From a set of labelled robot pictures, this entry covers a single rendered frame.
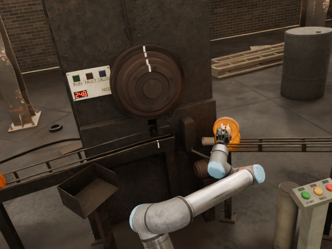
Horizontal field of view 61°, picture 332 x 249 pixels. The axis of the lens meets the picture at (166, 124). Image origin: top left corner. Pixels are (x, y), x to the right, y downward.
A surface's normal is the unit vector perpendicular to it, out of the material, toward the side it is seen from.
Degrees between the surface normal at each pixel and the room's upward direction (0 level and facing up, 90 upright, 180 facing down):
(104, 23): 90
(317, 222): 90
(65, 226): 0
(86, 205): 5
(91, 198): 5
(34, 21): 90
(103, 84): 90
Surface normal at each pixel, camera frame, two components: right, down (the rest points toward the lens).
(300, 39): -0.68, 0.40
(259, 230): -0.11, -0.88
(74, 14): 0.27, 0.41
